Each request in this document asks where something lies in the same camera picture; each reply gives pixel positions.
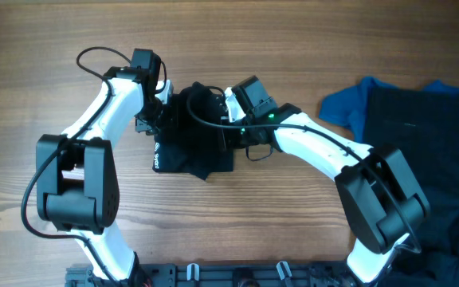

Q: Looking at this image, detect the black t-shirt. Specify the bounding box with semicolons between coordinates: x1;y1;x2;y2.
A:
152;82;233;180

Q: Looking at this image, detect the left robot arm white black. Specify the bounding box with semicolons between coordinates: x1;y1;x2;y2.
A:
25;64;171;286

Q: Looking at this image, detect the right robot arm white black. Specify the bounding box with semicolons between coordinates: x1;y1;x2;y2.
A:
222;82;431;286

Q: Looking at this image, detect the dark clothes pile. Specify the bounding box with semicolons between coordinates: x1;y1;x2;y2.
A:
363;88;459;287

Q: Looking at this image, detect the blue garment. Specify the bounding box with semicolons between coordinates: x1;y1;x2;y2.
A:
319;75;459;144

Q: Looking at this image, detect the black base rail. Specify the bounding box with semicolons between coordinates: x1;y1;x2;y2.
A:
65;261;358;287

